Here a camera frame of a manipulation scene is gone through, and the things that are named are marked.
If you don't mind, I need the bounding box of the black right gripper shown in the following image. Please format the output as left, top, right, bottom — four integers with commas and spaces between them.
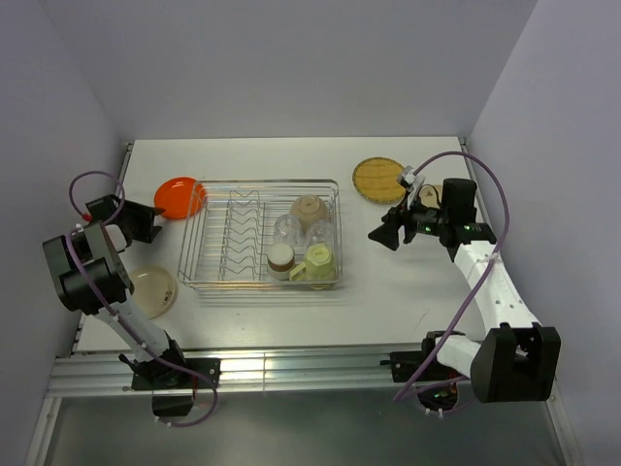
368, 190, 449, 250

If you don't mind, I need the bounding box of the orange plastic plate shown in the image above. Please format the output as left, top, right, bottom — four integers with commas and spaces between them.
153, 177, 208, 220

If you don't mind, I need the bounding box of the yellow woven-pattern plate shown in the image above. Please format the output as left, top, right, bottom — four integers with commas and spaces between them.
352, 157, 406, 205

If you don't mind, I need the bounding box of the clear drinking glass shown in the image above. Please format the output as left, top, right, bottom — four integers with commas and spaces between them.
306, 219, 335, 250
273, 214, 303, 248

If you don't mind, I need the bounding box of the cream plate with writing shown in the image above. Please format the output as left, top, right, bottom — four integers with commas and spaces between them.
129, 265, 178, 319

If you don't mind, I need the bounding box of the pale green mug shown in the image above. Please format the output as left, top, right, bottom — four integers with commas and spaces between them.
289, 243, 336, 282

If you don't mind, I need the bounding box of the beige ceramic bowl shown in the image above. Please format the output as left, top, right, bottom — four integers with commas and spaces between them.
290, 194, 329, 233

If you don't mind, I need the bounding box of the metal tin cup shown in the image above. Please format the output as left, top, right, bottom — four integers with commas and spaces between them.
267, 243, 295, 281

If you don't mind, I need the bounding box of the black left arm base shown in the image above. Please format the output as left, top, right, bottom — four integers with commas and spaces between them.
131, 358, 220, 419

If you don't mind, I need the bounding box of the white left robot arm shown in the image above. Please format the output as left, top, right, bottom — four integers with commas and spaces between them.
43, 194, 190, 389

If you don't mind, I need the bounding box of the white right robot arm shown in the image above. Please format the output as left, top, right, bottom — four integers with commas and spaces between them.
368, 179, 561, 403

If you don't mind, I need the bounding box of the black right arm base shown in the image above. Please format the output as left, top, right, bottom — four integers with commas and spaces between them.
379, 350, 444, 383

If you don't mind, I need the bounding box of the beige floral plate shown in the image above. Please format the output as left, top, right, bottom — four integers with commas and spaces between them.
418, 184, 442, 209

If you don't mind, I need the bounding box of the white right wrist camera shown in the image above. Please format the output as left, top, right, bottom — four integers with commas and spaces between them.
397, 166, 425, 209

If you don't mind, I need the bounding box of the wire dish rack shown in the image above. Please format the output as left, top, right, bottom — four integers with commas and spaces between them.
178, 179, 343, 292

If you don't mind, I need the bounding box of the aluminium front rail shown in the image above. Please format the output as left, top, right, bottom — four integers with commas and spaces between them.
47, 339, 557, 397

